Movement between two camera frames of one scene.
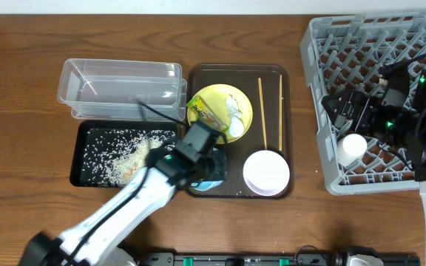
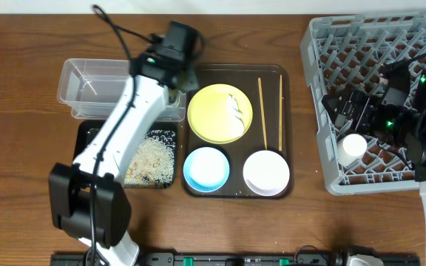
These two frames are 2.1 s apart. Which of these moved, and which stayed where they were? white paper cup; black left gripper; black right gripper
Moved: black left gripper
Stayed: black right gripper; white paper cup
